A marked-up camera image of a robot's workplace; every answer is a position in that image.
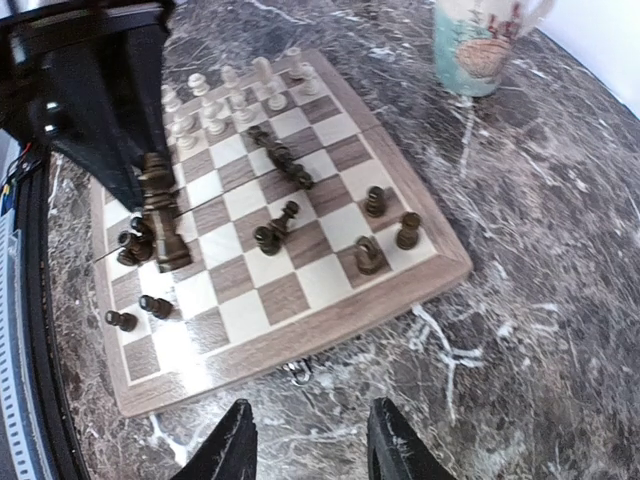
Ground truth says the wooden chess board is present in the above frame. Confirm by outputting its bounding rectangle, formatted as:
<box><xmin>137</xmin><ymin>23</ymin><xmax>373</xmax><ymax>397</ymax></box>
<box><xmin>91</xmin><ymin>50</ymin><xmax>472</xmax><ymax>417</ymax></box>

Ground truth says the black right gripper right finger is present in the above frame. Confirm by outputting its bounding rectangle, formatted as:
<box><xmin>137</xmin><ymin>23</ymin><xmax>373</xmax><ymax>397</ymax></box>
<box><xmin>367</xmin><ymin>397</ymin><xmax>454</xmax><ymax>480</ymax></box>

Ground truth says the ceramic coral pattern mug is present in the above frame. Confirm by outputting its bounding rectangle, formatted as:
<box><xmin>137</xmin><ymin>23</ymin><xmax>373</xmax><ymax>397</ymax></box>
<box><xmin>433</xmin><ymin>0</ymin><xmax>555</xmax><ymax>97</ymax></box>

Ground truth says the dark chess king piece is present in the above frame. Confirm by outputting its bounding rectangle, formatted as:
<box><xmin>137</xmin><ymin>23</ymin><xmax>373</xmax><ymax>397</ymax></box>
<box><xmin>138</xmin><ymin>152</ymin><xmax>192</xmax><ymax>273</ymax></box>

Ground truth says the pile of dark chess pieces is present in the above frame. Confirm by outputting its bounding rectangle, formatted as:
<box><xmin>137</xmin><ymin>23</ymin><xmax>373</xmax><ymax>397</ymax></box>
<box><xmin>247</xmin><ymin>125</ymin><xmax>315</xmax><ymax>190</ymax></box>

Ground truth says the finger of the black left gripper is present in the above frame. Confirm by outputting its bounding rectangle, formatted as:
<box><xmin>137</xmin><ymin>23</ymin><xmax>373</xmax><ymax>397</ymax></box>
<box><xmin>29</xmin><ymin>23</ymin><xmax>170</xmax><ymax>211</ymax></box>

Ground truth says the dark chess pawn corner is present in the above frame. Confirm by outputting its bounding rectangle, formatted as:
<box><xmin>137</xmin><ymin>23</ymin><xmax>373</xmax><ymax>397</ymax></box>
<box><xmin>364</xmin><ymin>186</ymin><xmax>387</xmax><ymax>218</ymax></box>

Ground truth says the white slotted cable duct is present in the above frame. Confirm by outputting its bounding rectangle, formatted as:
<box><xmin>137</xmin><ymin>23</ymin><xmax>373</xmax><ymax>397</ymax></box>
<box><xmin>1</xmin><ymin>212</ymin><xmax>38</xmax><ymax>479</ymax></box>

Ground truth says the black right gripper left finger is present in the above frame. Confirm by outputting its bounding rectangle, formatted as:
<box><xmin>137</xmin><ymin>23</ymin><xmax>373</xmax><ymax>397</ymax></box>
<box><xmin>171</xmin><ymin>399</ymin><xmax>258</xmax><ymax>480</ymax></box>

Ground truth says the white chess pieces row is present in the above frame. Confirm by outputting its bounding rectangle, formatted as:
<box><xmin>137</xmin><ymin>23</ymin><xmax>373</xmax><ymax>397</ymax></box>
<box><xmin>161</xmin><ymin>48</ymin><xmax>329</xmax><ymax>160</ymax></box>

